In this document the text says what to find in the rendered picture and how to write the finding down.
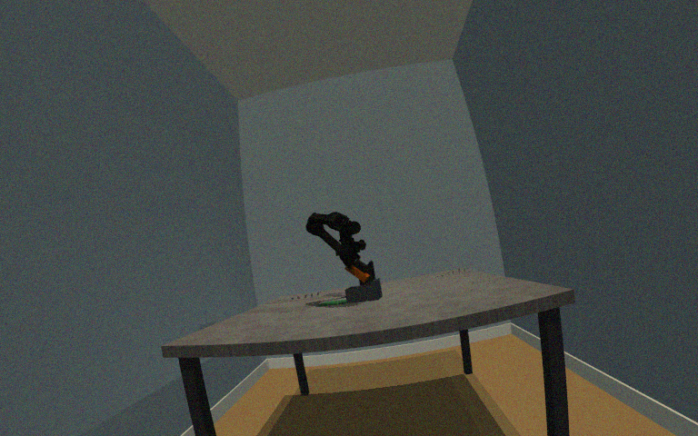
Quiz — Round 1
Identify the orange l-shaped part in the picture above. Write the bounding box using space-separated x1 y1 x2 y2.
345 266 371 282

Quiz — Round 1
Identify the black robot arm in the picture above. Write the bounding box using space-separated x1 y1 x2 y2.
305 212 367 271

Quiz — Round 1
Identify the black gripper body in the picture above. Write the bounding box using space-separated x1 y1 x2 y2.
335 236 360 256

